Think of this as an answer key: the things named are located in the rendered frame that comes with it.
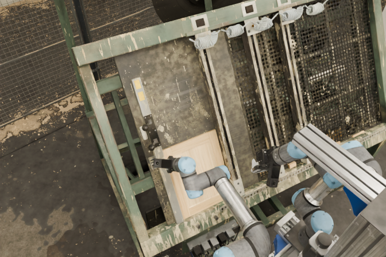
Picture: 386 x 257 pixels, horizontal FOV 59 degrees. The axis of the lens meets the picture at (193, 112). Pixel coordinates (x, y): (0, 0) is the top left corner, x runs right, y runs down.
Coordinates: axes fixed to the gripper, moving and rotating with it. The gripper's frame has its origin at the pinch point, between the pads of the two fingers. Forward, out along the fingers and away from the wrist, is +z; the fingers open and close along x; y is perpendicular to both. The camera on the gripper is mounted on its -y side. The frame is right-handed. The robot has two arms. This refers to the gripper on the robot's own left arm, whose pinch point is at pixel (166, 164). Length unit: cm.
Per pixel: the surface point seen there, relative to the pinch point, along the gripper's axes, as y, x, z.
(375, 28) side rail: 153, 112, 8
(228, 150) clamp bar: 43.7, 11.8, 17.9
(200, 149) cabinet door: 26.0, 11.2, 21.7
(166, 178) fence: 6.1, -7.9, 22.0
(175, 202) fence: 14.0, -22.7, 27.0
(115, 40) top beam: -34, 62, -9
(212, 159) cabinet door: 36.0, 5.8, 24.5
